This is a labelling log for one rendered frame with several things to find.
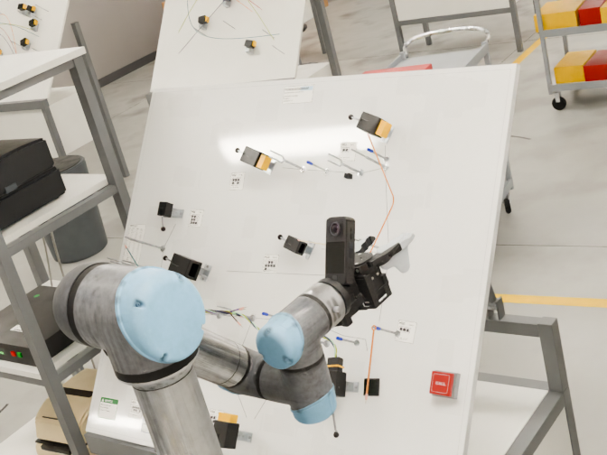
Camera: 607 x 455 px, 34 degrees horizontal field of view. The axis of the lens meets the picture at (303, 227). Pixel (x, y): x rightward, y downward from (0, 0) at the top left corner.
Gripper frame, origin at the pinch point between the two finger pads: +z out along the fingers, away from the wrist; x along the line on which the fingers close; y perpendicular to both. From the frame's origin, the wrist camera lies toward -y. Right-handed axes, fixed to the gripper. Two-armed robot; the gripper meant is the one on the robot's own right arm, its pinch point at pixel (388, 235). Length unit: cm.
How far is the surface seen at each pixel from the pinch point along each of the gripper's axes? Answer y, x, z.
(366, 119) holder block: -7, -39, 53
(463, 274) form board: 28, -17, 39
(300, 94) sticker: -14, -68, 66
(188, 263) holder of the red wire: 14, -89, 26
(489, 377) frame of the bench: 73, -40, 67
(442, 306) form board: 33, -21, 34
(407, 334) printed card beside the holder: 38, -30, 30
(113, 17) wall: -28, -853, 665
